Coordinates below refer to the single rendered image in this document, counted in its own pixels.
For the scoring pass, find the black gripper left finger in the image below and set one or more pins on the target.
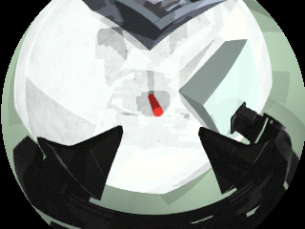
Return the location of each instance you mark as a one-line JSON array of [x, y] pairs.
[[89, 162]]

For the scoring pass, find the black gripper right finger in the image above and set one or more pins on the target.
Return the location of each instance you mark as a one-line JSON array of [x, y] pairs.
[[231, 159]]

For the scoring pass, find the red peg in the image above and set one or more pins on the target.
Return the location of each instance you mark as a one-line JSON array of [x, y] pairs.
[[156, 109]]

